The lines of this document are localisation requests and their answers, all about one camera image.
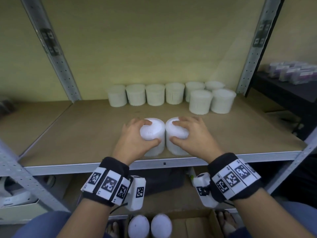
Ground black right wristband with markers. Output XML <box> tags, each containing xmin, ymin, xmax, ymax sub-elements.
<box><xmin>207</xmin><ymin>152</ymin><xmax>263</xmax><ymax>202</ymax></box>

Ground pile of small plastic packets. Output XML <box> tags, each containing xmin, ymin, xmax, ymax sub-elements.
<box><xmin>268</xmin><ymin>60</ymin><xmax>317</xmax><ymax>85</ymax></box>

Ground grey metal shelf wooden boards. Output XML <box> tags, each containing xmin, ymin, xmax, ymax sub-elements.
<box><xmin>0</xmin><ymin>0</ymin><xmax>317</xmax><ymax>221</ymax></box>

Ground group of white cotton-swab tubs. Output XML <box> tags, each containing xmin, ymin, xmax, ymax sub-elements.
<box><xmin>108</xmin><ymin>81</ymin><xmax>237</xmax><ymax>116</ymax></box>

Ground person's left leg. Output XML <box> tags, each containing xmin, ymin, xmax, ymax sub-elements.
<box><xmin>12</xmin><ymin>211</ymin><xmax>75</xmax><ymax>238</ymax></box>

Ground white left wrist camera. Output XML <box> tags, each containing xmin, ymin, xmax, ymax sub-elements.
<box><xmin>123</xmin><ymin>175</ymin><xmax>147</xmax><ymax>212</ymax></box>

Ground dark grey printed bag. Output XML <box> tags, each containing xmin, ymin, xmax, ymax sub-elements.
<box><xmin>142</xmin><ymin>168</ymin><xmax>186</xmax><ymax>197</ymax></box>

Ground person's left hand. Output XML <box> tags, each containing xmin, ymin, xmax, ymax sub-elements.
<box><xmin>111</xmin><ymin>117</ymin><xmax>161</xmax><ymax>166</ymax></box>

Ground brown cardboard box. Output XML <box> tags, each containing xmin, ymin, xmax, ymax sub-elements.
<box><xmin>123</xmin><ymin>209</ymin><xmax>225</xmax><ymax>238</ymax></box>

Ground black marker tag plate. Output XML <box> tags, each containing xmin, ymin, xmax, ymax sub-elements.
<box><xmin>252</xmin><ymin>20</ymin><xmax>273</xmax><ymax>47</ymax></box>
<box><xmin>39</xmin><ymin>27</ymin><xmax>61</xmax><ymax>57</ymax></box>

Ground white device in tray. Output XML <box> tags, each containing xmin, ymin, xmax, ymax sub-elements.
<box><xmin>0</xmin><ymin>198</ymin><xmax>67</xmax><ymax>225</ymax></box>

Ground black wristband with markers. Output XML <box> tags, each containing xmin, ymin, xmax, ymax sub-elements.
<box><xmin>81</xmin><ymin>156</ymin><xmax>132</xmax><ymax>207</ymax></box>
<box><xmin>207</xmin><ymin>152</ymin><xmax>263</xmax><ymax>202</ymax></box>

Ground black left camera cable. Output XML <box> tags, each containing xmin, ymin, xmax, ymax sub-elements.
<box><xmin>109</xmin><ymin>202</ymin><xmax>129</xmax><ymax>215</ymax></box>

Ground black left wristband with markers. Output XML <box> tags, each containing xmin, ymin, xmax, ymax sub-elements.
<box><xmin>81</xmin><ymin>156</ymin><xmax>132</xmax><ymax>207</ymax></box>

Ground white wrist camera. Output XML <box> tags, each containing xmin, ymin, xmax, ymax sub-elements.
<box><xmin>123</xmin><ymin>175</ymin><xmax>147</xmax><ymax>212</ymax></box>
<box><xmin>193</xmin><ymin>172</ymin><xmax>223</xmax><ymax>209</ymax></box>

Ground person's right forearm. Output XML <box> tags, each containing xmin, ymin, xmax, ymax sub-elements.
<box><xmin>232</xmin><ymin>188</ymin><xmax>317</xmax><ymax>238</ymax></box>

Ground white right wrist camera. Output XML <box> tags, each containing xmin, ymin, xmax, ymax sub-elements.
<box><xmin>193</xmin><ymin>172</ymin><xmax>223</xmax><ymax>209</ymax></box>

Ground person's left foot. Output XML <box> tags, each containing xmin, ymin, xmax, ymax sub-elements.
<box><xmin>105</xmin><ymin>220</ymin><xmax>121</xmax><ymax>238</ymax></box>

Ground person's right hand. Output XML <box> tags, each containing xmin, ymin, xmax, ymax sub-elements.
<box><xmin>169</xmin><ymin>116</ymin><xmax>225</xmax><ymax>164</ymax></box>

